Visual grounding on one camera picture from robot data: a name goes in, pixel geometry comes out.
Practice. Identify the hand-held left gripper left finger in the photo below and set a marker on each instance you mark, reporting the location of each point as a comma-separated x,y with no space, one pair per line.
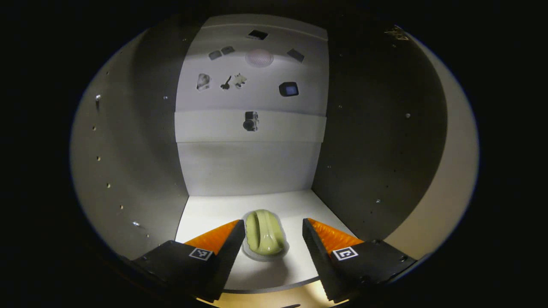
224,256

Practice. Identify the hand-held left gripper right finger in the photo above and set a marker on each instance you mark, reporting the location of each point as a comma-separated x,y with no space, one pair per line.
321,256

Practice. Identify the grey cabinet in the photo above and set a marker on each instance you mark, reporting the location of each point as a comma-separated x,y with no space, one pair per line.
128,149

